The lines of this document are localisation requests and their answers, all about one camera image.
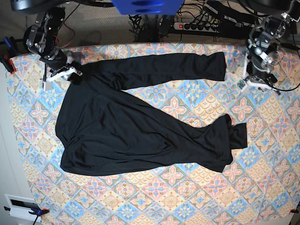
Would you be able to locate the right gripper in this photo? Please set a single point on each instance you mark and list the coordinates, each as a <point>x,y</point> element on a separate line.
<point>65,65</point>

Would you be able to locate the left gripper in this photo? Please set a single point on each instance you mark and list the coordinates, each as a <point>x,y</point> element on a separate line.
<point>252,77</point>

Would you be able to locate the black t-shirt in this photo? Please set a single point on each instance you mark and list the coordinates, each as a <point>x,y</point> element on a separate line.
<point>106,131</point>

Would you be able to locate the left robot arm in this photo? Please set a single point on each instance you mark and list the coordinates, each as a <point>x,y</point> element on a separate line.
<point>263,40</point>

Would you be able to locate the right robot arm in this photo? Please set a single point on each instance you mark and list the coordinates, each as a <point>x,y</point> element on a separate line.
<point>41,38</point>

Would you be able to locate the white power strip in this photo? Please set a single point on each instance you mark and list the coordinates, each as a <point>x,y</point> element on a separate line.
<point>204,27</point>

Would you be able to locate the blue clamp top left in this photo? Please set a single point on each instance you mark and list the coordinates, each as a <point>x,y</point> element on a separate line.
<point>11,42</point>

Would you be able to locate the blue clamp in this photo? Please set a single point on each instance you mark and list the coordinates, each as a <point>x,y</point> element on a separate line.
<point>11,42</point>
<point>35,212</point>

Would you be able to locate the patterned tablecloth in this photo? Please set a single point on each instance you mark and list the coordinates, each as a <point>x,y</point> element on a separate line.
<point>261,184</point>

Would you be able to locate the blue clamp bottom left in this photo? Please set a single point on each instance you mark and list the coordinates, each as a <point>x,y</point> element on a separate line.
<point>35,212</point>

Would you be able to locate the white floor outlet box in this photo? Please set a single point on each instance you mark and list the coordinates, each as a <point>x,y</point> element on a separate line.
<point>20,202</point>

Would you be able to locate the orange clamp bottom right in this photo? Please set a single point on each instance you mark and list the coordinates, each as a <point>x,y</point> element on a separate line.
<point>295,211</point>

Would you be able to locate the aluminium frame post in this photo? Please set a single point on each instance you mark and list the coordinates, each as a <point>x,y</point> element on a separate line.
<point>283,29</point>

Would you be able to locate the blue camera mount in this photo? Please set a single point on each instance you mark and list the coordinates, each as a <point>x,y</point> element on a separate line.
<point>147,7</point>

